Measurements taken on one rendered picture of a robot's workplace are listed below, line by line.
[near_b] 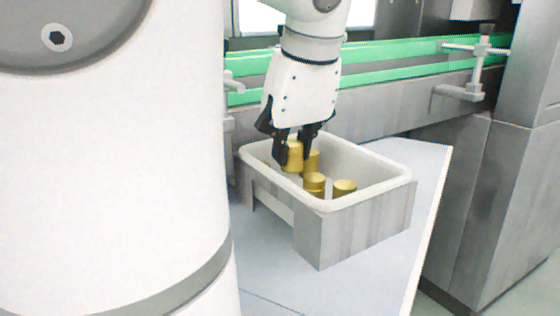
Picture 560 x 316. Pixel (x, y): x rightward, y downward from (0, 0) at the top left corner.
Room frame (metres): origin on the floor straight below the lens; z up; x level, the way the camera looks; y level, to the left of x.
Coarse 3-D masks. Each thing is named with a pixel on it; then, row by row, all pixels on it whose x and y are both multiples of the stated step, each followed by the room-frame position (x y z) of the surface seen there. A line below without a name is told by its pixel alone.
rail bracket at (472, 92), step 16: (448, 48) 0.90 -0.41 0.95; (464, 48) 0.86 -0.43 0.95; (480, 48) 0.83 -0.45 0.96; (496, 48) 0.81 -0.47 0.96; (480, 64) 0.83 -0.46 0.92; (432, 96) 0.89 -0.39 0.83; (448, 96) 0.86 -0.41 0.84; (464, 96) 0.83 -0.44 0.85; (480, 96) 0.82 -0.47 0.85; (432, 112) 0.90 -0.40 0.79
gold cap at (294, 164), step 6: (288, 144) 0.51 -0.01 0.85; (294, 144) 0.50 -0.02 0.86; (300, 144) 0.50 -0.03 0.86; (294, 150) 0.49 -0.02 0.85; (300, 150) 0.50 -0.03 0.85; (288, 156) 0.50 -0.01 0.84; (294, 156) 0.50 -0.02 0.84; (300, 156) 0.50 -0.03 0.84; (288, 162) 0.50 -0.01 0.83; (294, 162) 0.49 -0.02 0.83; (300, 162) 0.50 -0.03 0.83; (282, 168) 0.50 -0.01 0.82; (288, 168) 0.50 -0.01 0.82; (294, 168) 0.50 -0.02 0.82; (300, 168) 0.50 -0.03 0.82
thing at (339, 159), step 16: (256, 144) 0.54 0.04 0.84; (320, 144) 0.59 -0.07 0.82; (336, 144) 0.56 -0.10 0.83; (352, 144) 0.54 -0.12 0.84; (256, 160) 0.48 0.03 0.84; (272, 160) 0.55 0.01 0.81; (320, 160) 0.59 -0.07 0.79; (336, 160) 0.56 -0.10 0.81; (352, 160) 0.53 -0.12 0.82; (368, 160) 0.50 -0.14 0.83; (384, 160) 0.48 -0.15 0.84; (272, 176) 0.43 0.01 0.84; (288, 176) 0.57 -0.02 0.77; (336, 176) 0.55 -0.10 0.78; (352, 176) 0.52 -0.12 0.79; (368, 176) 0.50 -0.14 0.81; (384, 176) 0.47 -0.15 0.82; (400, 176) 0.42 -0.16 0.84; (304, 192) 0.38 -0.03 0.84; (368, 192) 0.38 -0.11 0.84; (320, 208) 0.36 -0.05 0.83; (336, 208) 0.36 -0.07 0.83
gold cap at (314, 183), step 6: (306, 174) 0.49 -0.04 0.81; (312, 174) 0.49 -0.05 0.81; (318, 174) 0.49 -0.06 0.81; (306, 180) 0.47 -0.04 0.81; (312, 180) 0.47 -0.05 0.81; (318, 180) 0.47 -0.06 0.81; (324, 180) 0.47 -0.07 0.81; (306, 186) 0.47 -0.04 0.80; (312, 186) 0.46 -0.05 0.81; (318, 186) 0.46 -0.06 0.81; (324, 186) 0.47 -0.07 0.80; (312, 192) 0.46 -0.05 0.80; (318, 192) 0.46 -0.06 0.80; (324, 192) 0.47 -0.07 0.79; (318, 198) 0.46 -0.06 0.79; (324, 198) 0.47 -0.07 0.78
